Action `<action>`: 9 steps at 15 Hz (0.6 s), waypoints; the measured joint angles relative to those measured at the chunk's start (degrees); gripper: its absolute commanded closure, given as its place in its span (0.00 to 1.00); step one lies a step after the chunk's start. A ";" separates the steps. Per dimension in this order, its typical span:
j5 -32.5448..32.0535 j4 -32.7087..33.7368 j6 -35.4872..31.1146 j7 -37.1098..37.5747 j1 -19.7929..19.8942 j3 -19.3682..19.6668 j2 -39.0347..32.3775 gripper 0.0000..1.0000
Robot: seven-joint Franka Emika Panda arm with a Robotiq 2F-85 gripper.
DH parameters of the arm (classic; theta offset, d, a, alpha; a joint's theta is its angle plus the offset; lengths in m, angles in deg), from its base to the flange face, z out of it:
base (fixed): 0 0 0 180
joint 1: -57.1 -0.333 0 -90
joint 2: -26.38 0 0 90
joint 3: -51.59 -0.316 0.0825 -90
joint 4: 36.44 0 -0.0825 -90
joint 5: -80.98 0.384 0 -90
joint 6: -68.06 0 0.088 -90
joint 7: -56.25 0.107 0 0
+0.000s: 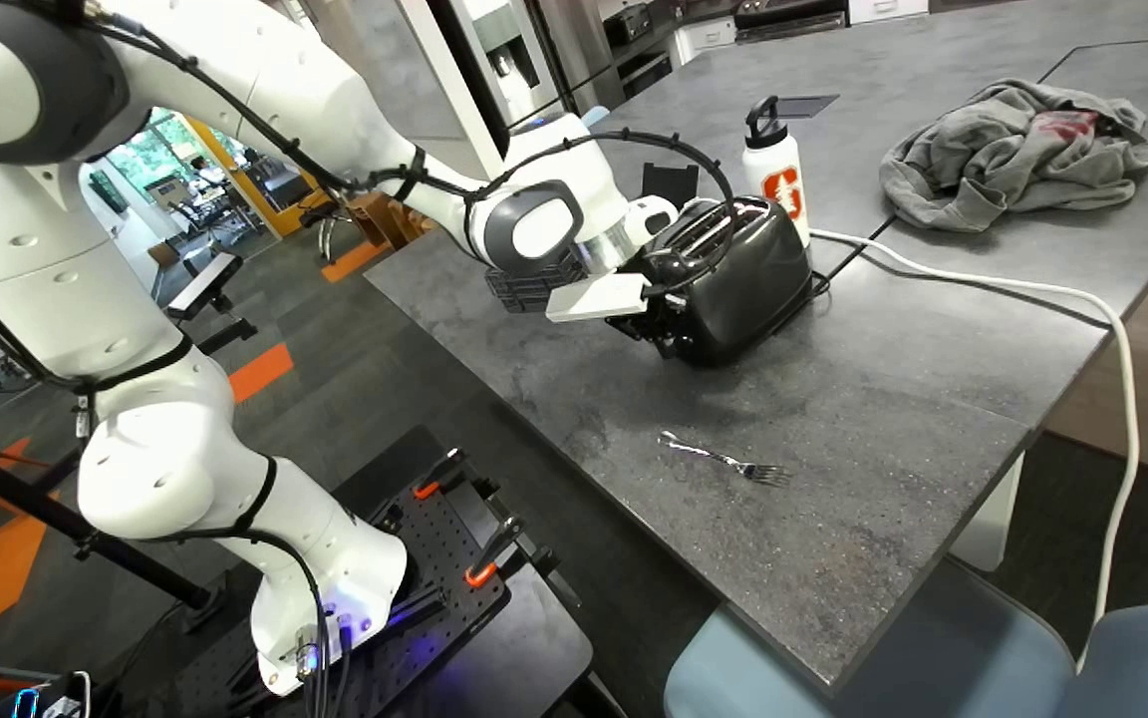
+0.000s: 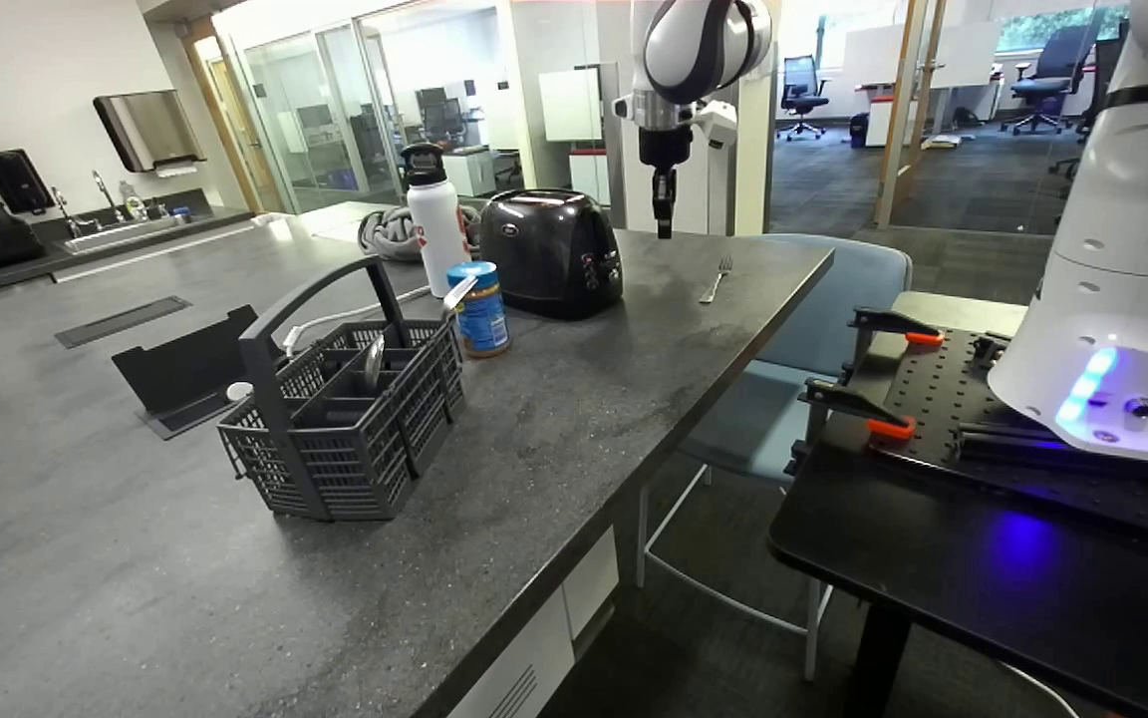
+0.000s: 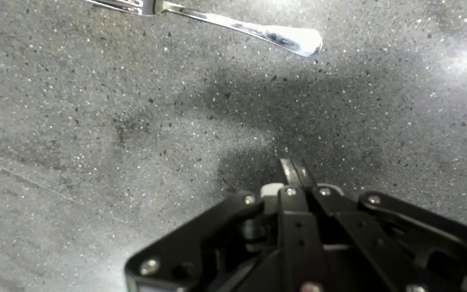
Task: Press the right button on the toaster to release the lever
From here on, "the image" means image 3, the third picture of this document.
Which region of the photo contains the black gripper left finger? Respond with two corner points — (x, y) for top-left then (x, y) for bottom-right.
(125, 157), (328, 292)

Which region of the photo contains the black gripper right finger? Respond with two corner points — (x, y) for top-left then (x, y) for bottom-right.
(292, 157), (467, 292)

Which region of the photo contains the silver metal fork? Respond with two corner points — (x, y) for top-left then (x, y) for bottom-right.
(84, 0), (324, 59)

